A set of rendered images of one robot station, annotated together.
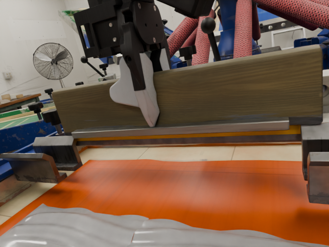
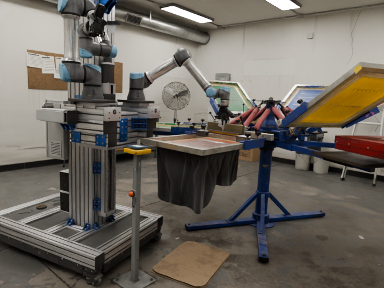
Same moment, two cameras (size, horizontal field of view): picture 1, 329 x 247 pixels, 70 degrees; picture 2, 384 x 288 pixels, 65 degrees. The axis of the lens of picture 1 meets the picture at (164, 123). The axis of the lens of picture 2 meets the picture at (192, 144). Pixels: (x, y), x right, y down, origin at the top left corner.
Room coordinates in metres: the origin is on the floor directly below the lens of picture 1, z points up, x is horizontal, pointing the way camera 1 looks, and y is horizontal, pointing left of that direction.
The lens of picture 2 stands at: (-2.20, -0.33, 1.30)
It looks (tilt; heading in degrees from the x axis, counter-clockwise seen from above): 9 degrees down; 14
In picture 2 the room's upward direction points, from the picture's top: 3 degrees clockwise
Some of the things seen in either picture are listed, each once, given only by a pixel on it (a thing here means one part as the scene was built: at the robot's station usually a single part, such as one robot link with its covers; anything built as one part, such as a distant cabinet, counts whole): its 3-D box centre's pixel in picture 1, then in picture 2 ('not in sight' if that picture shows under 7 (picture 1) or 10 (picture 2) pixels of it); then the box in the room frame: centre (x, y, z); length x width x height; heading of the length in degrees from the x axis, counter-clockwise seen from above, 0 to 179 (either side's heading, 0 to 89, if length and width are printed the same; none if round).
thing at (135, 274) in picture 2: not in sight; (135, 216); (-0.38, 0.48, 0.48); 0.22 x 0.22 x 0.96; 63
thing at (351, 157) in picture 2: not in sight; (312, 151); (0.45, -0.73, 0.91); 1.34 x 0.40 x 0.08; 33
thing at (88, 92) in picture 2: not in sight; (92, 91); (-0.34, 0.84, 1.31); 0.15 x 0.15 x 0.10
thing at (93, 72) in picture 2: not in sight; (91, 74); (-0.34, 0.85, 1.42); 0.13 x 0.12 x 0.14; 142
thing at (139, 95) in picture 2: not in sight; (136, 94); (0.15, 0.74, 1.31); 0.15 x 0.15 x 0.10
